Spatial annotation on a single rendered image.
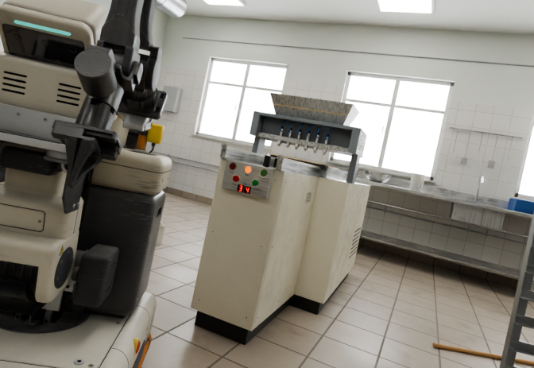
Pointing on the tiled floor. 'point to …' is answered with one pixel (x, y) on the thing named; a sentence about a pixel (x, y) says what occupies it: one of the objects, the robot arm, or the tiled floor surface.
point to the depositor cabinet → (330, 242)
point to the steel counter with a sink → (462, 212)
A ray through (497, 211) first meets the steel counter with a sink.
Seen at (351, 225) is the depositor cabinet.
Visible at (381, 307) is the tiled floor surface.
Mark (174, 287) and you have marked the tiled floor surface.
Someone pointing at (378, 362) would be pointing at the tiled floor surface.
